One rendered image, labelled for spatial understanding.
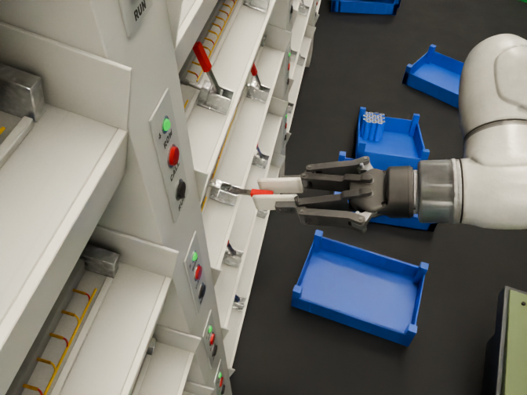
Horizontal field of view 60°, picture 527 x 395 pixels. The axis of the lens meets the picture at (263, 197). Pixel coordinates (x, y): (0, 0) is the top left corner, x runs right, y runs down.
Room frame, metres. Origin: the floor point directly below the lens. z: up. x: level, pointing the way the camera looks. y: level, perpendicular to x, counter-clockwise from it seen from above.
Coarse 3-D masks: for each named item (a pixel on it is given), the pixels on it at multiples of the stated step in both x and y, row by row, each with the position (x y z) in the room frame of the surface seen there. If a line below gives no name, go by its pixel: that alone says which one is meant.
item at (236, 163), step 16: (272, 32) 0.92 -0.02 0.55; (288, 32) 0.91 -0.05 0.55; (272, 48) 0.91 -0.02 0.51; (256, 64) 0.84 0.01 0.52; (272, 64) 0.85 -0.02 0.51; (272, 80) 0.80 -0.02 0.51; (240, 112) 0.68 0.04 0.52; (256, 112) 0.69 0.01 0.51; (240, 128) 0.64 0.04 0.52; (256, 128) 0.65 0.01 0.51; (240, 144) 0.60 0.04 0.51; (256, 144) 0.61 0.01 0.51; (224, 160) 0.56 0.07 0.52; (240, 160) 0.56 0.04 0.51; (224, 176) 0.52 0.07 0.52; (240, 176) 0.53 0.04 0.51; (208, 208) 0.45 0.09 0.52; (224, 208) 0.45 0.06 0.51; (208, 224) 0.42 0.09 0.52; (224, 224) 0.43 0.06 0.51; (208, 240) 0.39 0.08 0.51; (224, 240) 0.40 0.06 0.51
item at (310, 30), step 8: (312, 32) 1.60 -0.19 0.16; (304, 40) 1.57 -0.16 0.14; (304, 48) 1.52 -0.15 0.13; (304, 56) 1.47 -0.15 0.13; (296, 64) 1.41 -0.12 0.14; (304, 64) 1.42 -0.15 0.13; (296, 72) 1.37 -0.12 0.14; (296, 80) 1.32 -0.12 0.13; (296, 88) 1.28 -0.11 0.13; (296, 96) 1.24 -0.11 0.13; (288, 104) 1.16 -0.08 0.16; (288, 112) 1.15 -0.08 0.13; (288, 120) 1.12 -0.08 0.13; (288, 128) 1.08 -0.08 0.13; (288, 136) 1.00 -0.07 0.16
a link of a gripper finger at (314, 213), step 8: (304, 208) 0.41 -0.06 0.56; (312, 208) 0.41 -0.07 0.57; (312, 216) 0.40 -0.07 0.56; (320, 216) 0.40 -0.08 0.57; (328, 216) 0.39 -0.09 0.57; (336, 216) 0.39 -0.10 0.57; (344, 216) 0.39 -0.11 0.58; (352, 216) 0.39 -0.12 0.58; (360, 216) 0.38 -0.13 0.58; (304, 224) 0.40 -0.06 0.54; (312, 224) 0.40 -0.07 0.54; (320, 224) 0.40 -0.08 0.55; (328, 224) 0.39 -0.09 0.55; (336, 224) 0.39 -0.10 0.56; (344, 224) 0.39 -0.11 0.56; (360, 224) 0.37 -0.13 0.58; (360, 232) 0.37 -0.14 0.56
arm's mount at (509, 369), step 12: (516, 300) 0.45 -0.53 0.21; (516, 312) 0.42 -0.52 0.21; (516, 324) 0.39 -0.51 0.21; (516, 336) 0.37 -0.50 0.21; (504, 348) 0.35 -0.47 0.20; (516, 348) 0.35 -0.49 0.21; (504, 360) 0.32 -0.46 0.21; (516, 360) 0.32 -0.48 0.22; (504, 372) 0.30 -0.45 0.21; (516, 372) 0.30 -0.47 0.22; (504, 384) 0.28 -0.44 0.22; (516, 384) 0.28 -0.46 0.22
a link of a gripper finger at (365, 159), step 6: (366, 156) 0.50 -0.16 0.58; (330, 162) 0.50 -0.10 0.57; (336, 162) 0.50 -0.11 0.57; (342, 162) 0.50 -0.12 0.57; (348, 162) 0.49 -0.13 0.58; (354, 162) 0.49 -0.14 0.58; (360, 162) 0.49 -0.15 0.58; (366, 162) 0.49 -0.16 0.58; (306, 168) 0.50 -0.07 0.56; (312, 168) 0.49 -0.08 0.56; (318, 168) 0.49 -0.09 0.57; (324, 168) 0.49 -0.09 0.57; (330, 168) 0.49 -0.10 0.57; (336, 168) 0.49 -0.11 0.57; (342, 168) 0.49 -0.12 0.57; (348, 168) 0.49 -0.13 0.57; (354, 168) 0.49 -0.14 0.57; (330, 174) 0.49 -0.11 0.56; (336, 174) 0.49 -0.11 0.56; (342, 174) 0.49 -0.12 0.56; (360, 174) 0.49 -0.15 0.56
